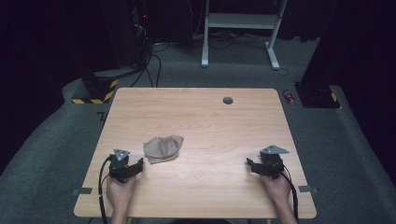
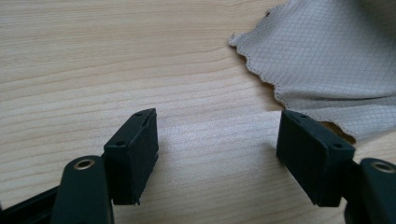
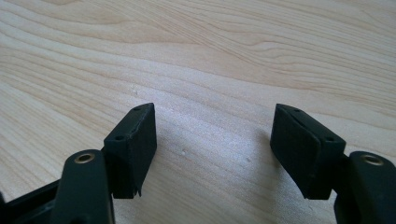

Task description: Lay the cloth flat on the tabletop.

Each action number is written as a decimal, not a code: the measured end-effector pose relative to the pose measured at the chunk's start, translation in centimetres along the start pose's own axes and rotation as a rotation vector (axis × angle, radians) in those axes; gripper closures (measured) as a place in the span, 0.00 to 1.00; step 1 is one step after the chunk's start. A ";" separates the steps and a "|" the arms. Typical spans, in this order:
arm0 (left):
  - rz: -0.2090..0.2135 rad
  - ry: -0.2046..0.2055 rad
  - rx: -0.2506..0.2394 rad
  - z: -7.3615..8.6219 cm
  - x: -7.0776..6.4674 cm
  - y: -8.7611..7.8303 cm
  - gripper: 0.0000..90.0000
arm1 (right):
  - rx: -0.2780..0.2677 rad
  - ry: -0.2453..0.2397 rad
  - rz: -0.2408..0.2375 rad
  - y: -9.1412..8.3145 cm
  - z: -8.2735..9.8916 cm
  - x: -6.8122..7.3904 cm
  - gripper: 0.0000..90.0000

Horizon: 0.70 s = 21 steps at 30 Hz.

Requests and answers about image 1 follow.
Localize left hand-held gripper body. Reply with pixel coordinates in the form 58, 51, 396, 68
107, 147, 132, 184

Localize red can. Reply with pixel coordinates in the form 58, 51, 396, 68
282, 89, 296, 106

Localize white metal stand frame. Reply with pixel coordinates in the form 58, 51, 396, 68
200, 0, 290, 71

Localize person's right hand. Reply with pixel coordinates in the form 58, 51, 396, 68
260, 172, 292, 203

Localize yellow black striped stand base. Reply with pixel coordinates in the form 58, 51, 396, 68
71, 68, 120, 105

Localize dark equipment rack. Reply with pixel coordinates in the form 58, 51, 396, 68
130, 0, 154, 69

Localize beige cloth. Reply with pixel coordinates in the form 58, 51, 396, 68
142, 134, 185, 165

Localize tangle of floor cables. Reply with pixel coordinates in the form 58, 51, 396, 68
191, 29, 270, 50

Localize grey tape strip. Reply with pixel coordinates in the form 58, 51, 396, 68
71, 187, 93, 197
297, 185, 319, 194

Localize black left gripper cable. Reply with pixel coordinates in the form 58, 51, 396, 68
97, 154, 114, 224

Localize black floor cables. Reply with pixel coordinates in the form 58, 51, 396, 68
130, 41, 171, 89

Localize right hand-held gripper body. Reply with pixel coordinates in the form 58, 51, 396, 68
259, 144, 290, 181

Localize person's left hand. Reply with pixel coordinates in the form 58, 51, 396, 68
106, 174, 138, 213

